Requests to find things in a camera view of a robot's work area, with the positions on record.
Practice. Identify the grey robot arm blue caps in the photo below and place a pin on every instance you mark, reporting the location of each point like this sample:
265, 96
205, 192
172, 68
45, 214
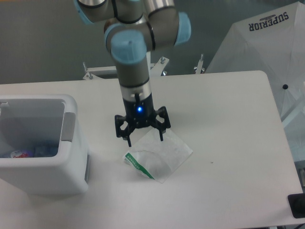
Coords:
140, 26

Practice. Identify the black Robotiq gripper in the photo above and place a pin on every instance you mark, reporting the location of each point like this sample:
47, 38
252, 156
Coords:
140, 114

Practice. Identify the white Superior umbrella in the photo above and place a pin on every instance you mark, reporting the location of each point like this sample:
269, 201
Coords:
272, 42

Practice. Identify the white plastic trash can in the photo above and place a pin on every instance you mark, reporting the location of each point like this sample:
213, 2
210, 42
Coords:
44, 117

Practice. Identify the black device at table edge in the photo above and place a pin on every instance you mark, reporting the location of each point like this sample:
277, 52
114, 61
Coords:
297, 205

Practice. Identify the clear plastic bag green strip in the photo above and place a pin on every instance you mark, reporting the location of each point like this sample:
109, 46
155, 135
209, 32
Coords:
157, 159

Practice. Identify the clear plastic water bottle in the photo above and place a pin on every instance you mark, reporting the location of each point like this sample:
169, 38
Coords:
29, 150

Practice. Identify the white bracket with bolt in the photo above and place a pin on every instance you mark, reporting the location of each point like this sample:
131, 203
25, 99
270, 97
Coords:
199, 68

